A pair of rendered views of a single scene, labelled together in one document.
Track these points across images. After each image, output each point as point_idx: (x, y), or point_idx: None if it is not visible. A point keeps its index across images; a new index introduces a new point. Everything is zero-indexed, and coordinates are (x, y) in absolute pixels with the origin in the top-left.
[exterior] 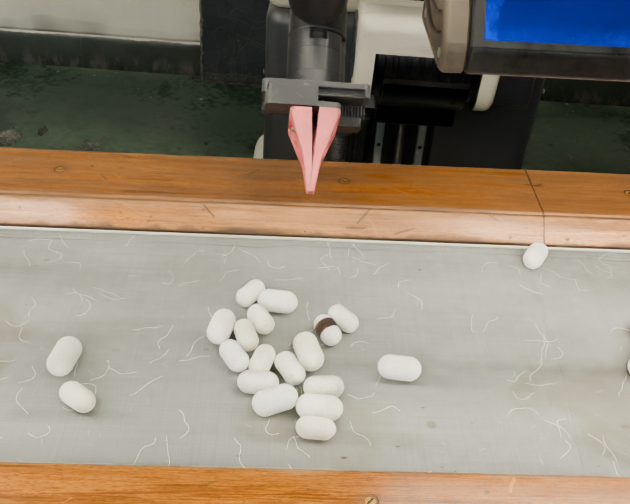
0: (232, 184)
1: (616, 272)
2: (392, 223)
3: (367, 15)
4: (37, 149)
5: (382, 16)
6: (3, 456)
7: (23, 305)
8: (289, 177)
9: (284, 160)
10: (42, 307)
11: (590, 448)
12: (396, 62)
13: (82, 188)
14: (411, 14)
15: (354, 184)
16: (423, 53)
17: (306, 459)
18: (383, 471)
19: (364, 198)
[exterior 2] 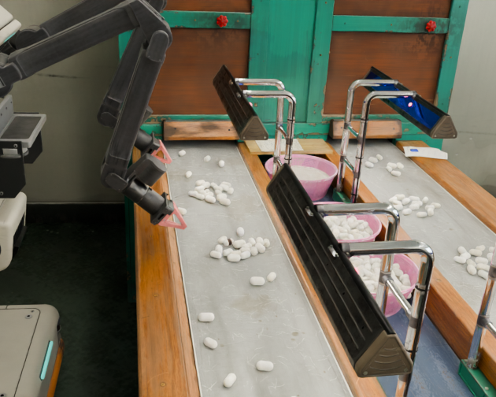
0: (158, 257)
1: (182, 202)
2: (171, 231)
3: (7, 221)
4: (139, 304)
5: (9, 218)
6: (294, 287)
7: (232, 298)
8: (151, 246)
9: (138, 247)
10: (232, 294)
11: (254, 213)
12: (14, 235)
13: (169, 287)
14: (8, 211)
15: (153, 234)
16: (18, 223)
17: (274, 246)
18: (279, 230)
19: (162, 232)
